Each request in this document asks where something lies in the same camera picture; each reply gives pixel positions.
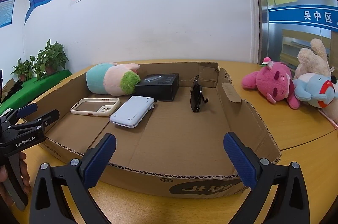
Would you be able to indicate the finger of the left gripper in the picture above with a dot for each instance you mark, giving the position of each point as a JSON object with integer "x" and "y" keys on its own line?
{"x": 17, "y": 114}
{"x": 43, "y": 121}

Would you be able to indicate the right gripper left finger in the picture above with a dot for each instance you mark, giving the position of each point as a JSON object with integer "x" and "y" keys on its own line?
{"x": 48, "y": 201}

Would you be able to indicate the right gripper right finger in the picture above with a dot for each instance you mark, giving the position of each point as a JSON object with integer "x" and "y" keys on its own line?
{"x": 290, "y": 203}

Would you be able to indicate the clear white phone case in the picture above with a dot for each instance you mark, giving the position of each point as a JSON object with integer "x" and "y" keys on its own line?
{"x": 98, "y": 107}

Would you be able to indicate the pink teal plush toy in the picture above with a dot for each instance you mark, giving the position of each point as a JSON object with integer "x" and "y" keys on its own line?
{"x": 113, "y": 79}

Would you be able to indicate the white power bank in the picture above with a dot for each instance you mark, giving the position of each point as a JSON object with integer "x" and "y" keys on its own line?
{"x": 132, "y": 111}

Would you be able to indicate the black charger box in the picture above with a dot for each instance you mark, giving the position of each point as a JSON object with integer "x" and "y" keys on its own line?
{"x": 161, "y": 87}

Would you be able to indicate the person's left hand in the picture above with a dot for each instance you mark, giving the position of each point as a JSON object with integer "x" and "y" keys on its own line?
{"x": 24, "y": 175}

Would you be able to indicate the green cloth covered table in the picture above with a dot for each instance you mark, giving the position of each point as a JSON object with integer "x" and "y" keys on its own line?
{"x": 32, "y": 89}

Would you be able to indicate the potted green plant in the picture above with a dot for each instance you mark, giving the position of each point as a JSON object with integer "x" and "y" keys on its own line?
{"x": 23, "y": 70}
{"x": 49, "y": 60}

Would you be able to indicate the brown cardboard box tray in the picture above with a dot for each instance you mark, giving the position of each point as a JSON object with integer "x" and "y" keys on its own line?
{"x": 173, "y": 151}

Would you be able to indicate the light blue plush toy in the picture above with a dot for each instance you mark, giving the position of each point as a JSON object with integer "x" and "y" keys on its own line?
{"x": 315, "y": 89}

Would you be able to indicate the beige plush bear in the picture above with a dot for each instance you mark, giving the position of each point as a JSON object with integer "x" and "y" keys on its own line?
{"x": 313, "y": 60}

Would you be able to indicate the blue framed wall poster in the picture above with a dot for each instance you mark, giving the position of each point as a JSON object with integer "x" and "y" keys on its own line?
{"x": 6, "y": 12}

